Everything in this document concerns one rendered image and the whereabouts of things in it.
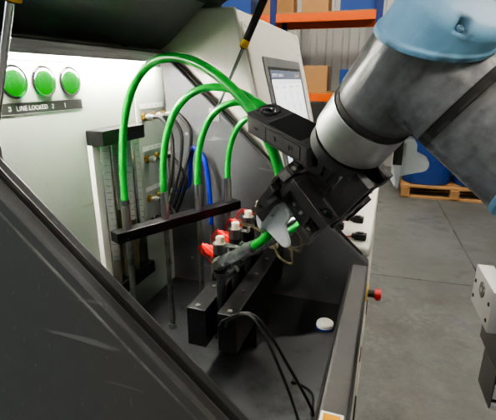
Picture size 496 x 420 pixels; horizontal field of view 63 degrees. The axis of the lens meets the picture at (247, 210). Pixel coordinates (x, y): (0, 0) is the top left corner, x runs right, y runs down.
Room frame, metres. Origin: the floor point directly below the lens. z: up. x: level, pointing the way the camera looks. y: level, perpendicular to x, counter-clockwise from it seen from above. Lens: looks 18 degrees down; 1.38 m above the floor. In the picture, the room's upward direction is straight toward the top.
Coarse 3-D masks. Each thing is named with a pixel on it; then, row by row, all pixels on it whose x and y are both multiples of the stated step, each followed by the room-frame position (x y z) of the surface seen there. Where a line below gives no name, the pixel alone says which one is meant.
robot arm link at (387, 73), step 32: (416, 0) 0.28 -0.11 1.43; (448, 0) 0.28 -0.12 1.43; (480, 0) 0.29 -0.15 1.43; (384, 32) 0.30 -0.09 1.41; (416, 32) 0.28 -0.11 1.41; (448, 32) 0.27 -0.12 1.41; (480, 32) 0.27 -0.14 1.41; (384, 64) 0.30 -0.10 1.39; (416, 64) 0.29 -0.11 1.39; (448, 64) 0.28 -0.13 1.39; (480, 64) 0.28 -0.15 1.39; (352, 96) 0.33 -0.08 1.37; (384, 96) 0.31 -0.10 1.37; (416, 96) 0.29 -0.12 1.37; (448, 96) 0.28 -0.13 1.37; (384, 128) 0.32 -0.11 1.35; (416, 128) 0.30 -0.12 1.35
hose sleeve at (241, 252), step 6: (252, 240) 0.55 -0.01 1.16; (240, 246) 0.56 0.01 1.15; (246, 246) 0.54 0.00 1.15; (228, 252) 0.57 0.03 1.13; (234, 252) 0.56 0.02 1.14; (240, 252) 0.55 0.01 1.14; (246, 252) 0.54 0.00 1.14; (252, 252) 0.54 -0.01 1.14; (222, 258) 0.57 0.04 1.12; (228, 258) 0.56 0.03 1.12; (234, 258) 0.56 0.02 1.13; (240, 258) 0.56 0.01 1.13; (222, 264) 0.57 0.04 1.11; (228, 264) 0.57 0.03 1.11
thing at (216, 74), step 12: (156, 60) 0.66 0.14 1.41; (168, 60) 0.65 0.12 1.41; (180, 60) 0.63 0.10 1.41; (192, 60) 0.61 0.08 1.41; (144, 72) 0.69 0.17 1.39; (216, 72) 0.58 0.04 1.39; (132, 84) 0.71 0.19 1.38; (228, 84) 0.57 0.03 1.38; (132, 96) 0.72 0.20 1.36; (240, 96) 0.55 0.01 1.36; (252, 108) 0.54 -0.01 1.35; (120, 120) 0.74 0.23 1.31; (120, 132) 0.74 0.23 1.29; (120, 144) 0.74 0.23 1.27; (264, 144) 0.53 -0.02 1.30; (120, 156) 0.75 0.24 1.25; (276, 156) 0.51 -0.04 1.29; (120, 168) 0.75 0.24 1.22; (276, 168) 0.51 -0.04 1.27; (120, 180) 0.75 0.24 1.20; (120, 192) 0.75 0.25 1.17; (120, 204) 0.75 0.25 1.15; (264, 240) 0.52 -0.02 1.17
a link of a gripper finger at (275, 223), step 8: (280, 208) 0.46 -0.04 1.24; (288, 208) 0.46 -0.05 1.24; (256, 216) 0.49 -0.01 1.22; (272, 216) 0.48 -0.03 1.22; (280, 216) 0.47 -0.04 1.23; (288, 216) 0.45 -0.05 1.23; (264, 224) 0.49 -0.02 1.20; (272, 224) 0.48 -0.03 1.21; (280, 224) 0.47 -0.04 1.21; (272, 232) 0.49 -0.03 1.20; (280, 232) 0.47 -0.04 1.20; (280, 240) 0.48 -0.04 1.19; (288, 240) 0.46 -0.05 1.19
